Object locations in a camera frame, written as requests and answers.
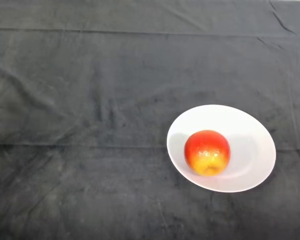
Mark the red yellow apple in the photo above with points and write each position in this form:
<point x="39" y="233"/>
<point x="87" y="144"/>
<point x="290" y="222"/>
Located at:
<point x="207" y="152"/>

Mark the white round plate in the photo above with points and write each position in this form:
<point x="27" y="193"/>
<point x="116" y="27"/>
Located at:
<point x="250" y="150"/>

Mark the black cloth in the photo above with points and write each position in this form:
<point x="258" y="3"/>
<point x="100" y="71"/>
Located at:
<point x="115" y="100"/>

